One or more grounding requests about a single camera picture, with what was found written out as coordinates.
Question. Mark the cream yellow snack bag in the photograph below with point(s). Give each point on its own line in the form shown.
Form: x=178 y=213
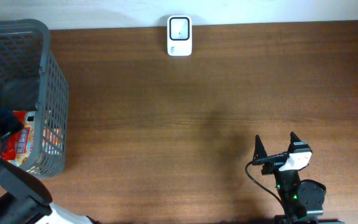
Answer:
x=53 y=143

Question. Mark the red orange snack bag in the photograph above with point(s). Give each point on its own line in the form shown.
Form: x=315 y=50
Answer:
x=17 y=148

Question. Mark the white barcode scanner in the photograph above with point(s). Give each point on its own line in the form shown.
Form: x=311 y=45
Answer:
x=179 y=36

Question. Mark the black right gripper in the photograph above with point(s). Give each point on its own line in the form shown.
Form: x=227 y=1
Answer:
x=276 y=165

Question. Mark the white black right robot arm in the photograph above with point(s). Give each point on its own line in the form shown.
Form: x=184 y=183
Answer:
x=301 y=200

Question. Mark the grey plastic mesh basket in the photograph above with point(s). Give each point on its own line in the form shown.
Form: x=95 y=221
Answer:
x=31 y=80

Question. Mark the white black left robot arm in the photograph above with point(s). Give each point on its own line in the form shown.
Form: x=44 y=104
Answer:
x=24 y=199

